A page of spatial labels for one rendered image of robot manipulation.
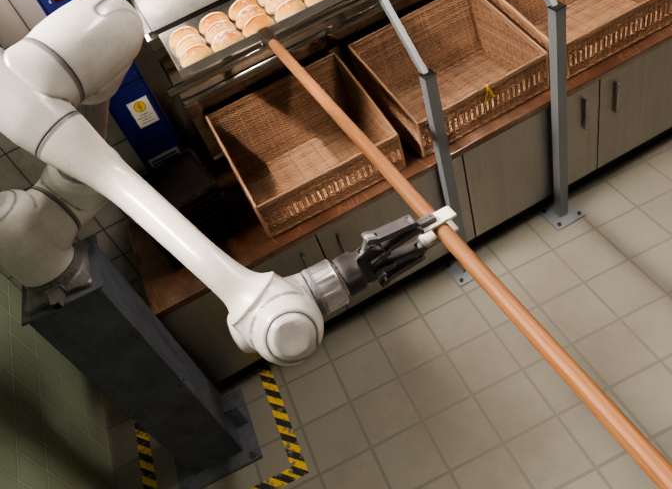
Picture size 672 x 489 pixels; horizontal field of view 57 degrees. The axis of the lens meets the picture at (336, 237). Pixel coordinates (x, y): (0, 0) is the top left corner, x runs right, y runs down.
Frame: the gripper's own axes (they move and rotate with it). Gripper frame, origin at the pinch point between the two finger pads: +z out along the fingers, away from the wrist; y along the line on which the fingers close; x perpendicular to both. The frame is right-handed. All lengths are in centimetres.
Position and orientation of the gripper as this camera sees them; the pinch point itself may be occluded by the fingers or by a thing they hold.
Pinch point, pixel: (437, 226)
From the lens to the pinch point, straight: 113.9
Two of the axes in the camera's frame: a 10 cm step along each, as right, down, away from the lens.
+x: 4.0, 5.8, -7.1
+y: 2.6, 6.7, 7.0
